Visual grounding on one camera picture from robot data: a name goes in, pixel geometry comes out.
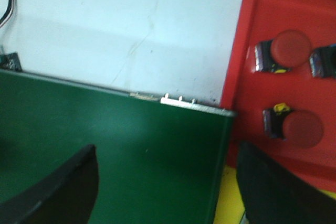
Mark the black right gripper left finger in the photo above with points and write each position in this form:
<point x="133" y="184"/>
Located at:
<point x="67" y="195"/>

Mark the red mushroom push button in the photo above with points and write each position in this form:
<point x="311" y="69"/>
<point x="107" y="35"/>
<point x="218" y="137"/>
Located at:
<point x="301" y="128"/>
<point x="288" y="50"/>
<point x="322" y="62"/>

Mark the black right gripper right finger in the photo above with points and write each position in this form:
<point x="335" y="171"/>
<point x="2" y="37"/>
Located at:
<point x="272" y="194"/>

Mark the red orange plate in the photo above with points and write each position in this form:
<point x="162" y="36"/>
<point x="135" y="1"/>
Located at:
<point x="249" y="92"/>

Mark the green conveyor belt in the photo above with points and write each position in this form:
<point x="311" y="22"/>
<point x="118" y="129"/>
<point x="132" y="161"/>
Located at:
<point x="157" y="163"/>

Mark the black cable connector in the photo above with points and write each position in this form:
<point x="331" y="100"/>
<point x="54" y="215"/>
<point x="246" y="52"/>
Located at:
<point x="11" y="62"/>

